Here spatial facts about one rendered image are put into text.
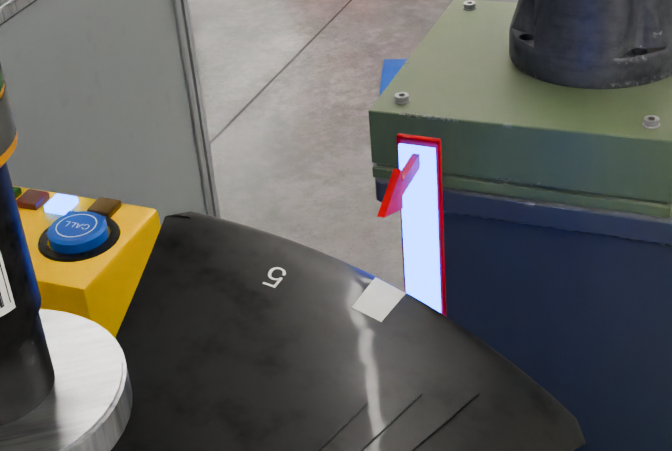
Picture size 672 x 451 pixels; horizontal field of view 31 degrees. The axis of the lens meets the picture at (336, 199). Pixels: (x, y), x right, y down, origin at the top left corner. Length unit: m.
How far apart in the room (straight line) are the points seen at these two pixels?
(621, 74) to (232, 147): 2.19
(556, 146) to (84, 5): 0.87
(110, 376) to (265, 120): 2.88
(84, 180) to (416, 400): 1.19
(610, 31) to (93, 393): 0.70
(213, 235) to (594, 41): 0.46
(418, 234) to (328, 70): 2.77
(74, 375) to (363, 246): 2.34
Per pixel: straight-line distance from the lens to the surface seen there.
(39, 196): 0.87
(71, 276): 0.79
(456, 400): 0.54
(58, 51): 1.59
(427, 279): 0.70
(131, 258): 0.82
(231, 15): 3.86
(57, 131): 1.61
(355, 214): 2.77
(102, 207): 0.84
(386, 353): 0.54
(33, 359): 0.32
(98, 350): 0.34
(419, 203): 0.67
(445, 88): 0.98
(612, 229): 0.94
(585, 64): 0.97
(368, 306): 0.57
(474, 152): 0.94
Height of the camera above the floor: 1.51
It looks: 32 degrees down
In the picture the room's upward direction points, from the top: 5 degrees counter-clockwise
